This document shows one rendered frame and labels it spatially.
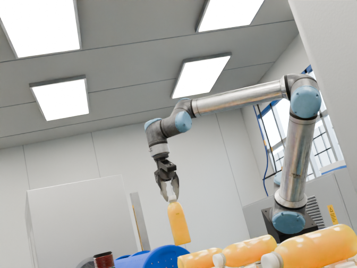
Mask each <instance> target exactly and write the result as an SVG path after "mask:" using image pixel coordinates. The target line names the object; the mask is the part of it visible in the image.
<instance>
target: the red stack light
mask: <svg viewBox="0 0 357 268"><path fill-rule="evenodd" d="M93 260H94V265H95V268H110V267H113V266H115V263H114V259H113V254H110V255H106V256H102V257H98V258H94V259H93Z"/></svg>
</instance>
